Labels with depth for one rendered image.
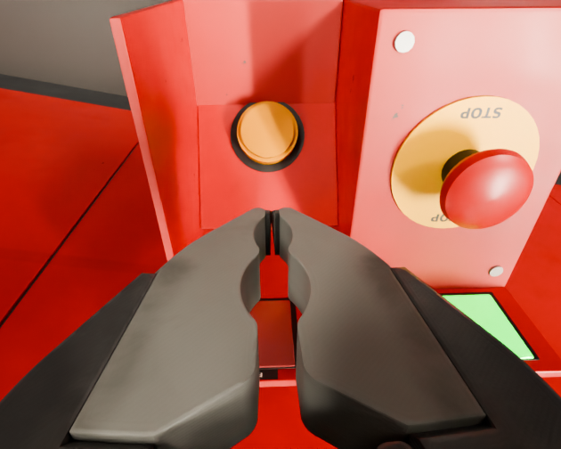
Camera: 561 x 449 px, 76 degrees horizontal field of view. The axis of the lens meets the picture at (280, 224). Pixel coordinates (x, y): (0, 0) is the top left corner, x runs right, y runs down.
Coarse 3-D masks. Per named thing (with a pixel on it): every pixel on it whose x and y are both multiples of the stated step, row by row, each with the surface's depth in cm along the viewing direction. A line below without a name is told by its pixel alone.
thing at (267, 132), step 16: (256, 112) 22; (272, 112) 22; (288, 112) 22; (240, 128) 22; (256, 128) 22; (272, 128) 22; (288, 128) 22; (240, 144) 22; (256, 144) 22; (272, 144) 22; (288, 144) 22; (256, 160) 23; (272, 160) 22
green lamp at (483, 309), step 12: (456, 300) 22; (468, 300) 22; (480, 300) 22; (492, 300) 22; (468, 312) 21; (480, 312) 21; (492, 312) 21; (480, 324) 20; (492, 324) 20; (504, 324) 20; (504, 336) 20; (516, 336) 20; (516, 348) 19
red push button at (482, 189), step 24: (456, 168) 16; (480, 168) 15; (504, 168) 15; (528, 168) 15; (456, 192) 16; (480, 192) 16; (504, 192) 16; (528, 192) 16; (456, 216) 16; (480, 216) 16; (504, 216) 16
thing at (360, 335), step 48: (288, 240) 11; (336, 240) 10; (288, 288) 10; (336, 288) 8; (384, 288) 8; (336, 336) 7; (384, 336) 7; (432, 336) 7; (336, 384) 6; (384, 384) 6; (432, 384) 6; (336, 432) 6; (384, 432) 6
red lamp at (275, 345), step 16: (256, 304) 22; (272, 304) 22; (288, 304) 22; (256, 320) 21; (272, 320) 21; (288, 320) 21; (272, 336) 20; (288, 336) 20; (272, 352) 19; (288, 352) 19
